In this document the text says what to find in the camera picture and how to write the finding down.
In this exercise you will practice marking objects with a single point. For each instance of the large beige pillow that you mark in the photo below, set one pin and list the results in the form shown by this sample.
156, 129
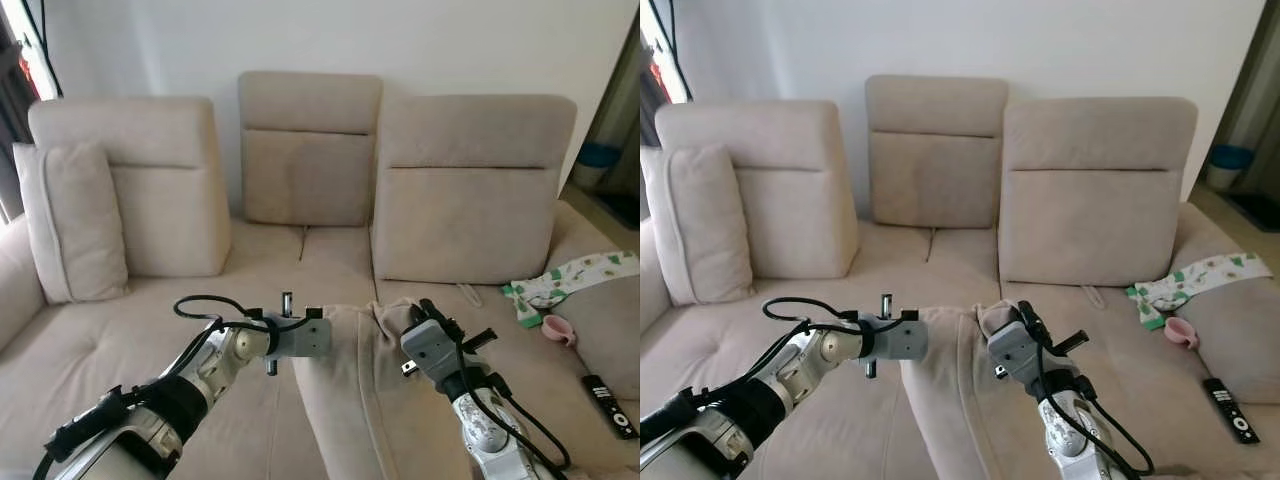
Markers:
360, 400
950, 410

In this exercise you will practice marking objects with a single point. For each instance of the bright window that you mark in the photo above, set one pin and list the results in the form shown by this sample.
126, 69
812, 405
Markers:
660, 50
25, 35

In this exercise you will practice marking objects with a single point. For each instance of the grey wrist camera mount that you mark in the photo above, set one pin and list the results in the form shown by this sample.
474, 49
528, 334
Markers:
893, 335
430, 350
1018, 352
305, 335

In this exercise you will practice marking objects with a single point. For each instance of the beige fabric sofa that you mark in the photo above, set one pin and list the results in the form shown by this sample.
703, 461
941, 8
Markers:
800, 340
150, 340

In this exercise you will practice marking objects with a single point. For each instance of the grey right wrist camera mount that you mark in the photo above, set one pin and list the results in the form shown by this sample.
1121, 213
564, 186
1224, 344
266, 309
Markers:
430, 350
1018, 352

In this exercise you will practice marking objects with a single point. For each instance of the small beige flanged pillow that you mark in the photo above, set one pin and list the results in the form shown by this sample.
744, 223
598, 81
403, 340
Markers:
75, 225
700, 230

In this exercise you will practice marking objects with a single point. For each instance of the narrow beige sofa back cushion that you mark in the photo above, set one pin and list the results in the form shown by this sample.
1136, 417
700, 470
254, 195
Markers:
935, 165
310, 160

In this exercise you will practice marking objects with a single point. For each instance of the green patterned white cloth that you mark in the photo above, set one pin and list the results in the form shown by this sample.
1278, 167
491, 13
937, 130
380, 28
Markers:
560, 280
1190, 283

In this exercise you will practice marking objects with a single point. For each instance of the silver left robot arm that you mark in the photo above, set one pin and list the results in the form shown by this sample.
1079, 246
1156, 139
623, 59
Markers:
210, 370
800, 370

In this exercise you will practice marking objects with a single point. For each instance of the blue rimmed bin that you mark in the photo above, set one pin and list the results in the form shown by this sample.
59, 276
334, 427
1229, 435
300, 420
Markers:
1230, 160
598, 158

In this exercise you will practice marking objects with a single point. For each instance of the black remote control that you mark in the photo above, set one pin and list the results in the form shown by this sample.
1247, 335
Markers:
1230, 410
608, 405

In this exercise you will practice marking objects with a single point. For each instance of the wide beige sofa back cushion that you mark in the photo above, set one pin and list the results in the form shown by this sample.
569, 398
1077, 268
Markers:
470, 200
150, 200
1095, 205
790, 200

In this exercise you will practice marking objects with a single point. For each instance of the pink cup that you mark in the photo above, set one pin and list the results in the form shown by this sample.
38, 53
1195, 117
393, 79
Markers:
1179, 333
556, 330

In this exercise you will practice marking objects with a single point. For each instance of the grey curtain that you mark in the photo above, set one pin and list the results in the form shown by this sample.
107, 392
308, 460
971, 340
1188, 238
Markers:
622, 110
1255, 95

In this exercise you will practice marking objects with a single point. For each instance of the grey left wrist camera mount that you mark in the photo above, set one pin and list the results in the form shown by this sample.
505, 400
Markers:
305, 335
893, 335

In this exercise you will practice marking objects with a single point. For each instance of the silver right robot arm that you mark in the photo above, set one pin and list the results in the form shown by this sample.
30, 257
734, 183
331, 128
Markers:
1065, 440
482, 435

